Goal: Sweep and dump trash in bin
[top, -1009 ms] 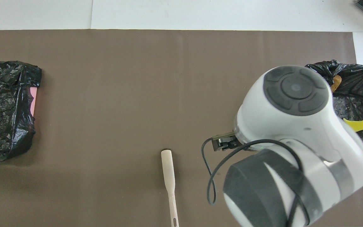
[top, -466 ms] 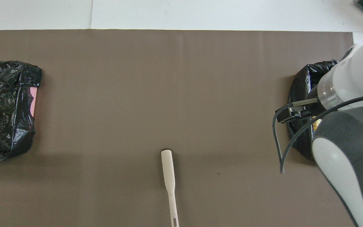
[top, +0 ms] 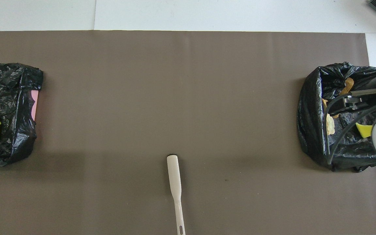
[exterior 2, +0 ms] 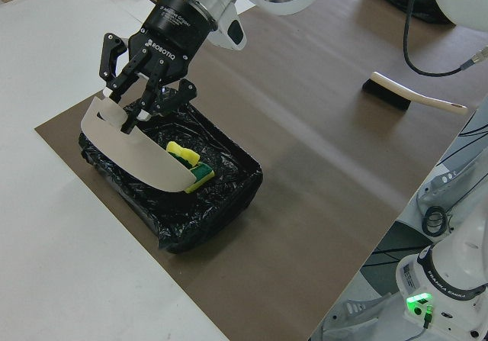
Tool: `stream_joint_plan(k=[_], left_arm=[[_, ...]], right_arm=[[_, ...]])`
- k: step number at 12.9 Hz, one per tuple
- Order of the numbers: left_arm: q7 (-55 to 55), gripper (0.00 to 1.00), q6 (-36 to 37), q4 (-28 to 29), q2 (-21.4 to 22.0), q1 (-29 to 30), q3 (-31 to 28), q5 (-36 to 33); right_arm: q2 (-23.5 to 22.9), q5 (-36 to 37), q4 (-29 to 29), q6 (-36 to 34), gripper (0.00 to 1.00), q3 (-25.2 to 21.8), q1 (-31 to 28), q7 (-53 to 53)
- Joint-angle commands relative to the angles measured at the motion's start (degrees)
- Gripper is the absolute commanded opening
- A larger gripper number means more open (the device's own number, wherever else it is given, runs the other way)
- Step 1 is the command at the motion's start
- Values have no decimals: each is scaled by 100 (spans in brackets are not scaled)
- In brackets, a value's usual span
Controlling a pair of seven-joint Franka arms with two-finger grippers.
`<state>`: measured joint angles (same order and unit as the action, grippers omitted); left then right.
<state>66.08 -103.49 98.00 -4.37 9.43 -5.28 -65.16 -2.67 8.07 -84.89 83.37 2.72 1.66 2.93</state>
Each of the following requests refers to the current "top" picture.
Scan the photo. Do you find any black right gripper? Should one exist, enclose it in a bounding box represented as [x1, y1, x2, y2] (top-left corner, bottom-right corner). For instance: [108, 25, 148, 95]
[343, 87, 376, 113]

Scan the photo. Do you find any brown toy bread piece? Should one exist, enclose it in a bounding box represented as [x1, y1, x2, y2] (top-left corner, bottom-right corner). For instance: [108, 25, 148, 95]
[339, 77, 355, 96]

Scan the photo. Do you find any small yellow green sponge wedge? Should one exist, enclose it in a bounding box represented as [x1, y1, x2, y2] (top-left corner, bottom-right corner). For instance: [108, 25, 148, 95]
[355, 122, 374, 138]

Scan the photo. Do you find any pale toy bread piece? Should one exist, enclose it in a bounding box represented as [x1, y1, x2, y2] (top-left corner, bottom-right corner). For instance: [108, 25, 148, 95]
[325, 114, 336, 136]
[322, 99, 340, 118]

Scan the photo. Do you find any right black trash bag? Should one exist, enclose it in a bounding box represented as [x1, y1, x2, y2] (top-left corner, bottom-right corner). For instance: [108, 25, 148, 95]
[297, 61, 376, 172]

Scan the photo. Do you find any black trash bag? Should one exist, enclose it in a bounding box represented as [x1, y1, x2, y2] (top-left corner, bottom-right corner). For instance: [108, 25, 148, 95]
[297, 61, 376, 172]
[0, 63, 44, 167]

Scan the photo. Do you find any left black trash bag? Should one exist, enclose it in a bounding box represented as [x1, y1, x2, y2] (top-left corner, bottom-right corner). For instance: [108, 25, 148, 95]
[0, 63, 44, 167]

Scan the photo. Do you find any brown table mat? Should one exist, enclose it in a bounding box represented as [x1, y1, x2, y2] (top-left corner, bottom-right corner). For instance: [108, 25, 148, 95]
[0, 30, 376, 235]

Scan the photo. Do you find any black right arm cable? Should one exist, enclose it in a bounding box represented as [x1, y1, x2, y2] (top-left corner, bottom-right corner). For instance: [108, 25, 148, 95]
[324, 94, 376, 165]

